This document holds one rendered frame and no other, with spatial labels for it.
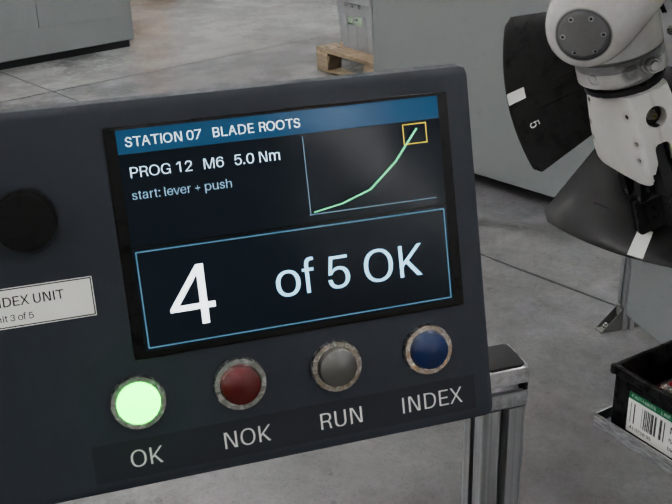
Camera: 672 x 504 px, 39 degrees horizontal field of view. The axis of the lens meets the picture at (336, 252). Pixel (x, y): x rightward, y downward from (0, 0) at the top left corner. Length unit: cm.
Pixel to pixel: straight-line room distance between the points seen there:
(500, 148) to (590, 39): 298
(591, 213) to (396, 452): 134
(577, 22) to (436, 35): 311
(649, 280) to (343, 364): 229
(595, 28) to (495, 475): 38
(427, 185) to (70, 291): 18
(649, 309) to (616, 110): 185
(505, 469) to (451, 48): 331
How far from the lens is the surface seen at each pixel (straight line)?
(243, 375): 47
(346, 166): 47
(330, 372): 48
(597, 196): 108
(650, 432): 97
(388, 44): 413
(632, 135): 95
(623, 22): 83
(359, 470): 226
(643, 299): 278
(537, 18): 136
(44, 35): 662
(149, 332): 46
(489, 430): 62
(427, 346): 49
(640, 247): 105
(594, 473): 230
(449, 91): 49
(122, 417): 47
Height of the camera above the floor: 137
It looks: 24 degrees down
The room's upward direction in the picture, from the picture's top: 2 degrees counter-clockwise
